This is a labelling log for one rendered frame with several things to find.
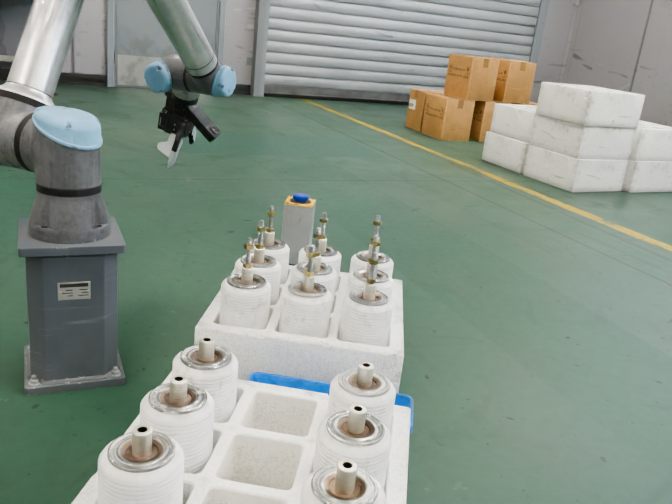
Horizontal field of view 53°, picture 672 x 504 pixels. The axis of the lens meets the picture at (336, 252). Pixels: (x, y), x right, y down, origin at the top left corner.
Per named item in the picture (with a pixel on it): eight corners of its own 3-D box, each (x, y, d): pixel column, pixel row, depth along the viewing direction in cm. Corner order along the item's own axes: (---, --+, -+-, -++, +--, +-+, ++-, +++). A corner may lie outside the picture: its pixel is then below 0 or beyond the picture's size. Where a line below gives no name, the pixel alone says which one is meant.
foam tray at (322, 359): (190, 410, 130) (194, 326, 124) (236, 326, 167) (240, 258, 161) (391, 439, 128) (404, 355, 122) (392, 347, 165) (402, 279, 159)
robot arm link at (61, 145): (69, 193, 120) (67, 117, 116) (14, 179, 125) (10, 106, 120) (116, 182, 131) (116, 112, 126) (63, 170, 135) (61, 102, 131)
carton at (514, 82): (529, 103, 512) (537, 63, 502) (503, 102, 503) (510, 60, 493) (506, 98, 538) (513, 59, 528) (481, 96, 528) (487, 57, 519)
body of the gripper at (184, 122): (168, 118, 192) (174, 81, 184) (196, 130, 191) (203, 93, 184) (156, 130, 186) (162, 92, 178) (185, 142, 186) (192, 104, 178)
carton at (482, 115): (504, 142, 513) (512, 103, 503) (479, 141, 503) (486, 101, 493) (481, 135, 538) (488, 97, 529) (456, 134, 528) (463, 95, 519)
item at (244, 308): (217, 377, 129) (222, 291, 123) (215, 353, 138) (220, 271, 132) (267, 377, 131) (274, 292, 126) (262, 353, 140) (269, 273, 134)
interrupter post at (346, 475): (332, 494, 74) (335, 470, 73) (335, 481, 76) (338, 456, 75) (353, 498, 74) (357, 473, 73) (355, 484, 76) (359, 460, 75)
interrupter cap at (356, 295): (346, 303, 125) (346, 300, 124) (351, 289, 132) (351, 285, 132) (386, 310, 124) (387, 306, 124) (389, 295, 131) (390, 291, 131)
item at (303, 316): (327, 385, 131) (337, 300, 125) (278, 386, 129) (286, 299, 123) (318, 361, 140) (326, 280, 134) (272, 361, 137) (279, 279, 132)
